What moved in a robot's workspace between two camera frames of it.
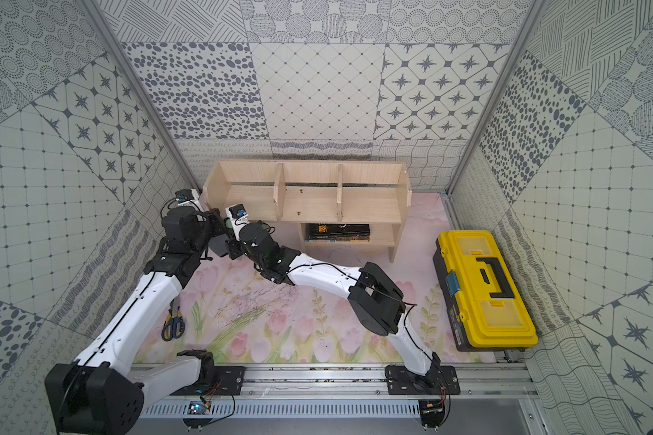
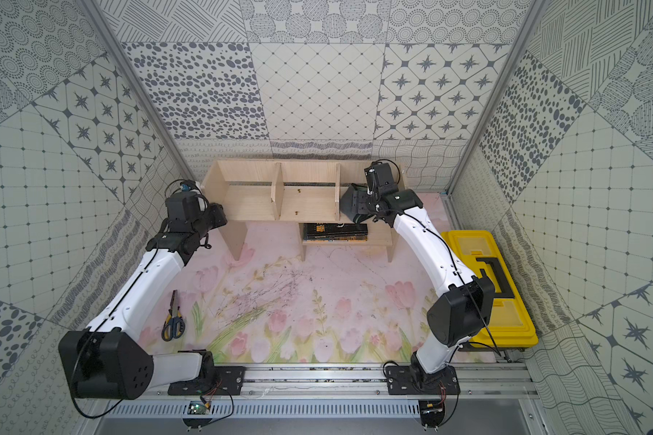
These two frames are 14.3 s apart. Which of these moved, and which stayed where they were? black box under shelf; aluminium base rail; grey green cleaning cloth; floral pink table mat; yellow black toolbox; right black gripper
Moved: grey green cleaning cloth; right black gripper
Stayed: black box under shelf; aluminium base rail; yellow black toolbox; floral pink table mat
